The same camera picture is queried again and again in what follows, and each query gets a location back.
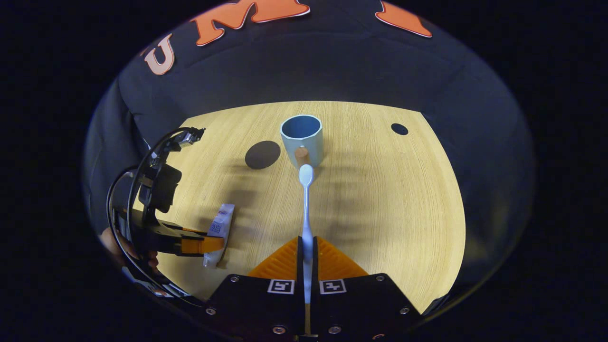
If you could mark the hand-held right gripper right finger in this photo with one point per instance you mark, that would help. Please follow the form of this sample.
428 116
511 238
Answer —
351 304

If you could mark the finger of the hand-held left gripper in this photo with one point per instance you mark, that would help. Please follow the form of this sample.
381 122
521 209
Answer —
187 230
204 245

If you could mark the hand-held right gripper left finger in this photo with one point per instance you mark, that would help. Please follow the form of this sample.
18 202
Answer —
266 304

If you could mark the black round desk grommet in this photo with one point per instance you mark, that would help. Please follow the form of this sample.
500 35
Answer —
399 128

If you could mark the white toothbrush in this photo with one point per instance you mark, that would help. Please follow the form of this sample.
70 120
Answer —
306 213

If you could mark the white toothpaste tube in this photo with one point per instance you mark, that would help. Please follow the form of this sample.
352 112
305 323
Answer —
223 218

